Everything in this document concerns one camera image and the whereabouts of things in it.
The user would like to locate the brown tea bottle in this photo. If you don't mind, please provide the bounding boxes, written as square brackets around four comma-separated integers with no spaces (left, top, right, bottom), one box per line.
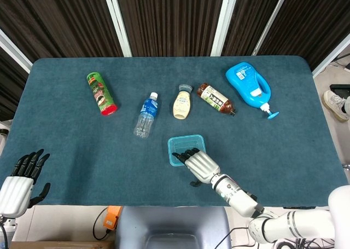
[197,82,237,117]

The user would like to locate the blue container lid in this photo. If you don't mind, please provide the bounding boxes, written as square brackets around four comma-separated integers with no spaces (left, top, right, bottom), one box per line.
[167,134,207,167]

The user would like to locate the dark ribbed partition panel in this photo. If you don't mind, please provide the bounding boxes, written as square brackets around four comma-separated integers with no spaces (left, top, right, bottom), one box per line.
[256,0,350,69]
[0,0,124,66]
[221,0,287,57]
[113,0,228,57]

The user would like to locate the grey robot torso shell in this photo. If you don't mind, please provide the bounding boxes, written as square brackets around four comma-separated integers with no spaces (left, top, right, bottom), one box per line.
[114,206,233,249]

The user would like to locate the blue detergent pump bottle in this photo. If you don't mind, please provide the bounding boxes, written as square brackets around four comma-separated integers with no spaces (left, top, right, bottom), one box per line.
[225,61,280,120]

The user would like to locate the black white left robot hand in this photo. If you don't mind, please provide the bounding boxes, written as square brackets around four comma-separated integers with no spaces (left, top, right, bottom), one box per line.
[0,149,51,217]

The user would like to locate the clear water bottle blue label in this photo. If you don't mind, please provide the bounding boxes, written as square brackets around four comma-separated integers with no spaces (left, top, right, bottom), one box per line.
[133,92,160,139]

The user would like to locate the white sneaker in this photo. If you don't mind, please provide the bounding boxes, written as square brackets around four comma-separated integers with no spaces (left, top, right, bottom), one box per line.
[321,90,350,123]

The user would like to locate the orange box device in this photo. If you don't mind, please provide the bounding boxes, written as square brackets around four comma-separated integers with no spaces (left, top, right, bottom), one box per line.
[103,205,123,229]

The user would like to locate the brown cardboard box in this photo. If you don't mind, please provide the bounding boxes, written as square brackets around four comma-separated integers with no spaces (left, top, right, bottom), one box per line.
[10,240,115,249]

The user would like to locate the cream squeeze sauce bottle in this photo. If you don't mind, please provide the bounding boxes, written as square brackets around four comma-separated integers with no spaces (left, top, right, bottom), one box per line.
[172,84,193,120]

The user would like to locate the black flat floor object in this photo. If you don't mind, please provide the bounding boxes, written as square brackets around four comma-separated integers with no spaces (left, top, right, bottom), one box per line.
[329,84,350,98]

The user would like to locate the green chip can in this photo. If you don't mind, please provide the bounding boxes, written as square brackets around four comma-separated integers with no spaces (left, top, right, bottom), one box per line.
[86,71,119,116]

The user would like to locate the teal table cloth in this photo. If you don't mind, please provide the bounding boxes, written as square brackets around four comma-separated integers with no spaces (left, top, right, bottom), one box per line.
[0,55,350,207]

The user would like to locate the black cable bundle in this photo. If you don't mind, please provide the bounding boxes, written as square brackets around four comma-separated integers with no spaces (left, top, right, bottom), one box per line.
[224,227,337,249]

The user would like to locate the black looped cable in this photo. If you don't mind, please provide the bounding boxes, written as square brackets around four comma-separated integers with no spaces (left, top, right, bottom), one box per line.
[92,207,113,240]

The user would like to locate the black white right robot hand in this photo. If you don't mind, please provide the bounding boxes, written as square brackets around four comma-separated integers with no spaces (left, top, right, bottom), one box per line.
[171,147,221,187]

